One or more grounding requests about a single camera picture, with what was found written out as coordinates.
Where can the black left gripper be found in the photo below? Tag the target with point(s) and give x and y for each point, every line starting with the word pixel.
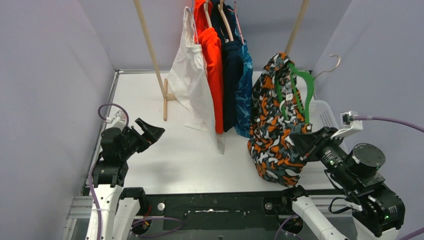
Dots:
pixel 137 134

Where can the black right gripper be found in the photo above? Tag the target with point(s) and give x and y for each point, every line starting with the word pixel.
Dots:
pixel 305 143

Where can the clear plastic basket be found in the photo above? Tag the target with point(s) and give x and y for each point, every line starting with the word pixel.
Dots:
pixel 321 115

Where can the camouflage orange grey shorts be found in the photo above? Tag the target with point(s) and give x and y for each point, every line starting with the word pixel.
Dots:
pixel 277 111

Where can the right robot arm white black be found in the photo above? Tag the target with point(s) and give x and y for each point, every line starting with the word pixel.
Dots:
pixel 378 212

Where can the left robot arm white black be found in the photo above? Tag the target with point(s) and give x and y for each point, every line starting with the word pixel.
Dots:
pixel 114 206

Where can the white shorts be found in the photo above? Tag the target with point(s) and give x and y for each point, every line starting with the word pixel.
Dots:
pixel 187 80

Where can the blue patterned shorts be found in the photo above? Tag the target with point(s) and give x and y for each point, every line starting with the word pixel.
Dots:
pixel 243 94

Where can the navy blue shorts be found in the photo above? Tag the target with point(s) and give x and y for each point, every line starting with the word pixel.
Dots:
pixel 231 63

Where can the lilac hanger of white shorts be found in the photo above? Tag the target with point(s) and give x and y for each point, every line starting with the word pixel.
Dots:
pixel 193 25

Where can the wooden hanger of orange shorts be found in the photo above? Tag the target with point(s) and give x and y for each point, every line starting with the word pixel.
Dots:
pixel 207 14

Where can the wooden hanger of navy shorts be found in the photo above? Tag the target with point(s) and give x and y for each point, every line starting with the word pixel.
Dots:
pixel 225 20

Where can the pink hanger of blue shorts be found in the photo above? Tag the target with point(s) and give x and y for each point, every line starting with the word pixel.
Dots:
pixel 238 31

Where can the wooden clothes rack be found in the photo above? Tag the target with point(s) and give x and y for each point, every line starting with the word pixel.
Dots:
pixel 163 84

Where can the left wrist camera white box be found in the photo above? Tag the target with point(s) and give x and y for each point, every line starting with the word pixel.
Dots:
pixel 118 120

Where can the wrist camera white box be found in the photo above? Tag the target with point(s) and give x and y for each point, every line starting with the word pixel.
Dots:
pixel 118 120
pixel 350 125

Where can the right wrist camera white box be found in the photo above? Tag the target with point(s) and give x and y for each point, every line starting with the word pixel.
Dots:
pixel 350 125

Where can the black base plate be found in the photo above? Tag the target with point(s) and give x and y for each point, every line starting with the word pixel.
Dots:
pixel 209 211

